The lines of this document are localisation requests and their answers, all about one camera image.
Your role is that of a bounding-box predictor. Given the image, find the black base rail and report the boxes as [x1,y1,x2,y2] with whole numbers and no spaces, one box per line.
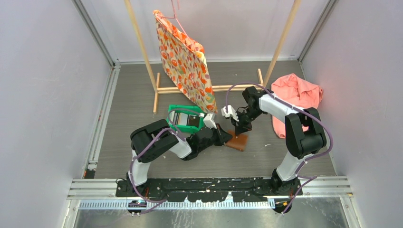
[115,177,302,203]

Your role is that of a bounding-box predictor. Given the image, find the wooden clothes rack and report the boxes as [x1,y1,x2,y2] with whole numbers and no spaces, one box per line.
[123,0,302,113]

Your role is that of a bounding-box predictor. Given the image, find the green plastic card bin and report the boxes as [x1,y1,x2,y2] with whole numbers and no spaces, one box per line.
[166,104,205,134]

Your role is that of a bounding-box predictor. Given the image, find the brown leather card holder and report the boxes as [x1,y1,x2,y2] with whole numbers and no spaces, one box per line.
[225,130,248,152]

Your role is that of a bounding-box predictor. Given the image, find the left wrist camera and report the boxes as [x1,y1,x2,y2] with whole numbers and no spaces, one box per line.
[199,113,217,129]

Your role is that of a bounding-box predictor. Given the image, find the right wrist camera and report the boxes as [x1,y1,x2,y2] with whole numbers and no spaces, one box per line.
[221,105,239,122]

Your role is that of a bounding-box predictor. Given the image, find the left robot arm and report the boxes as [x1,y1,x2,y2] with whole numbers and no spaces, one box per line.
[127,119,233,197]

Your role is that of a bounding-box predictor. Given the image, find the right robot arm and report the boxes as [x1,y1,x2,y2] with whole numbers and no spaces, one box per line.
[222,86,327,195]

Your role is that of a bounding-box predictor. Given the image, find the floral fabric bag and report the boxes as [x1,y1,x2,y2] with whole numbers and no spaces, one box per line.
[153,10,217,113]

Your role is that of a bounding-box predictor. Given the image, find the aluminium frame rail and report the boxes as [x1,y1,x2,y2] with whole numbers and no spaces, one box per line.
[67,176,353,211]

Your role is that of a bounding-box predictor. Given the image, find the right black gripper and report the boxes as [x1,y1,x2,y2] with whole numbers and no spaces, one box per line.
[230,107,264,135]

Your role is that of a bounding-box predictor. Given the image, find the pink crumpled cloth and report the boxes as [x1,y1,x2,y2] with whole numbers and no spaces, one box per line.
[270,73,324,139]

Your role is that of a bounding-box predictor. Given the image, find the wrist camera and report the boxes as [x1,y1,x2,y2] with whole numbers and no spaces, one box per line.
[221,105,239,122]
[199,113,217,129]

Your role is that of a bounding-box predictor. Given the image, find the pink wire hanger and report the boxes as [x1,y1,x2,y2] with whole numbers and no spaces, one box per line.
[158,0,204,52]

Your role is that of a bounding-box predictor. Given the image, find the stack of credit cards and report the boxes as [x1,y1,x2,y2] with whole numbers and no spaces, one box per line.
[169,111,202,128]

